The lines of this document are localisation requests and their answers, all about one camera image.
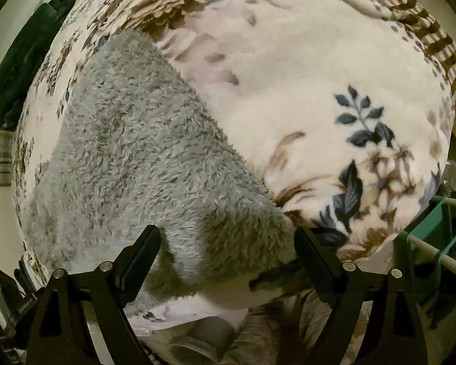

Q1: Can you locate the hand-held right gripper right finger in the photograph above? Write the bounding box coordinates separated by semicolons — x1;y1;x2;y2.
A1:
294;227;429;365

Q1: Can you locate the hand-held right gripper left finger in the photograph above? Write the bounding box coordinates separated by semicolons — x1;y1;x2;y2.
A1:
26;224;162;365

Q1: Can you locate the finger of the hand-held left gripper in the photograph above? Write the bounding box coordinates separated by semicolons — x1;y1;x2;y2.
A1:
0;266;27;329

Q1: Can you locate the grey fluffy blanket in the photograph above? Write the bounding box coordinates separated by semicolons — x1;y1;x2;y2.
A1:
21;28;301;301

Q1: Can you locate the person's left grey slipper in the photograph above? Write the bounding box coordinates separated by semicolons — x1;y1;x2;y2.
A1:
171;317;238;363

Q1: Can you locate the green drying rack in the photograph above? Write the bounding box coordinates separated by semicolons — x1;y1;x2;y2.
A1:
397;194;456;312

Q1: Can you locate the floral printed blanket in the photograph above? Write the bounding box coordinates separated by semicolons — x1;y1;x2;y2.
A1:
11;0;456;331

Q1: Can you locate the dark green folded blanket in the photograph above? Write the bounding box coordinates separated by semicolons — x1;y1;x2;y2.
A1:
0;0;78;129

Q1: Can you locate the brown checked blanket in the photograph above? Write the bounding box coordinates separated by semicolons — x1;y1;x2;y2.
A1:
346;0;456;96

